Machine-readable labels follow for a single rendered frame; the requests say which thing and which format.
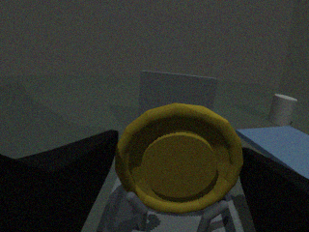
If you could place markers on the grey cylinder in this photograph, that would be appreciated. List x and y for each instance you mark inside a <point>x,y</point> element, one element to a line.
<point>282,110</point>

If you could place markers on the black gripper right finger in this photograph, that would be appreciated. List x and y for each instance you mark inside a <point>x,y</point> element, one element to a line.
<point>278,198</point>

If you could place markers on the olive-yellow round plate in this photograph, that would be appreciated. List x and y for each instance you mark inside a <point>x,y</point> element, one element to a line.
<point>179,158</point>

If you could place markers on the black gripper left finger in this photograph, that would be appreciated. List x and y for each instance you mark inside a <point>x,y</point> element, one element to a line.
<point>55,191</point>

